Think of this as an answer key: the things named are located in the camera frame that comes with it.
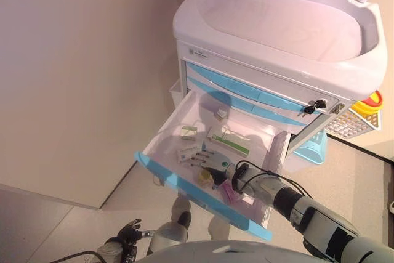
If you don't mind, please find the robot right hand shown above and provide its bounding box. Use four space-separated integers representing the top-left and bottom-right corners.
186 147 239 188

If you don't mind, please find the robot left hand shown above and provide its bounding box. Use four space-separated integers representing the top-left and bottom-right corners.
118 218 156 247

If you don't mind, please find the clear bottle of yellow capsules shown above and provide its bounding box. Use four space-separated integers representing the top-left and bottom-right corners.
196 167 214 187

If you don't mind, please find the blue-fronted white cart drawer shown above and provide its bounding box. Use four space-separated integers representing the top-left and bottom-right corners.
134 89 292 241

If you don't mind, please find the pink and white medicine box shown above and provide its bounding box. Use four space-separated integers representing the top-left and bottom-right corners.
212 181 244 204

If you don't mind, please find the white and blue medicine box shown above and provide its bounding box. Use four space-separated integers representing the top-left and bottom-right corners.
175 139 209 164

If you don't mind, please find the closed blue-fronted cart drawer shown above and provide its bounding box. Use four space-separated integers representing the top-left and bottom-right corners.
187 75 305 127
186 61 308 113

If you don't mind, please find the long green and white box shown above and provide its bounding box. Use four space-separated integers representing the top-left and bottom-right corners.
205 127 251 158

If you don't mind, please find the small green and white box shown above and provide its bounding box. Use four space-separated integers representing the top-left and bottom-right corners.
180 124 198 141

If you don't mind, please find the white side bin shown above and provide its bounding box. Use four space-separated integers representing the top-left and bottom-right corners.
167 78 185 110

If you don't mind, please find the grey robot torso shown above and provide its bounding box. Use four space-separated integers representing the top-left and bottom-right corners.
135 238 312 263

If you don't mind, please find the light blue waste bin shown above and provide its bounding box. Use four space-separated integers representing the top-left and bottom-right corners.
292 129 329 165

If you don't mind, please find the black bunch of keys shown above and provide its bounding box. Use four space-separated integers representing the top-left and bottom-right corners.
303 99 328 115

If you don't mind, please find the white mesh basket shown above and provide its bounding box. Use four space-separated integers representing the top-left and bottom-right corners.
326 109 382 139

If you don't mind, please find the white medical cart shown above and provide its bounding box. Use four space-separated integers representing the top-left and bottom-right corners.
167 0 389 229

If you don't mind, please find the yellow sharps container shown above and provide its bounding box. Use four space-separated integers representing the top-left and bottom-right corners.
352 89 385 119

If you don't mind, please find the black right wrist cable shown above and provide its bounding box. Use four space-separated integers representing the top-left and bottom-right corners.
231 160 312 198

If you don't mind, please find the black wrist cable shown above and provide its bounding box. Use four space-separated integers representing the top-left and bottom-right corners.
231 160 312 198
52 250 105 263

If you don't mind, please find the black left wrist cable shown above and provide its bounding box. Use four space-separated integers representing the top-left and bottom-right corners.
52 250 105 263

